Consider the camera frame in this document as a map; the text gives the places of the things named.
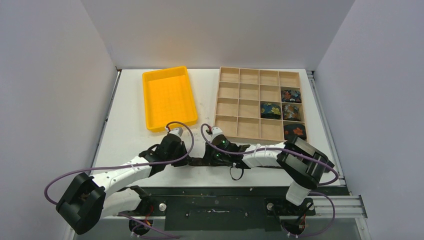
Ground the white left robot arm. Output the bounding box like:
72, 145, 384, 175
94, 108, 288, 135
55, 131, 187, 235

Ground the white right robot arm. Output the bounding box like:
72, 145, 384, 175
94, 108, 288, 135
204, 134, 339, 215

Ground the yellow plastic tray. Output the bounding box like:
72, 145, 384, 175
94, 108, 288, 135
142, 66, 198, 133

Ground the wooden compartment organizer box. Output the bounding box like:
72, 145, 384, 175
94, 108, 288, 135
213, 67, 309, 144

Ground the blue yellow floral rolled tie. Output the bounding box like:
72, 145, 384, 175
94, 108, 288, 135
260, 102, 282, 120

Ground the black orange floral rolled tie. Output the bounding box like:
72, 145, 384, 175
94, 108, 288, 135
283, 123, 307, 140

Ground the navy red floral rolled tie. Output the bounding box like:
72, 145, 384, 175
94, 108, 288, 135
281, 89, 302, 104

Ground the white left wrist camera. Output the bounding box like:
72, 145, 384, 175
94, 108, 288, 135
168, 127, 184, 138

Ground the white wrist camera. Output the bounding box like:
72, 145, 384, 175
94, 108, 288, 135
168, 127, 184, 138
210, 126, 223, 139

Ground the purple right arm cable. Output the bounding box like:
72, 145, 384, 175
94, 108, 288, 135
200, 123, 340, 239

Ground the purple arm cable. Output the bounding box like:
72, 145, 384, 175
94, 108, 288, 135
43, 121, 195, 239
200, 123, 340, 239

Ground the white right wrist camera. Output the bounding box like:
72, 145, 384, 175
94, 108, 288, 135
210, 126, 223, 139

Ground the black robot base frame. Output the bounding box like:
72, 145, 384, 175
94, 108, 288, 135
115, 186, 368, 232

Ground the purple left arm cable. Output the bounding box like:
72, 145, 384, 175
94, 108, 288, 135
43, 121, 195, 239

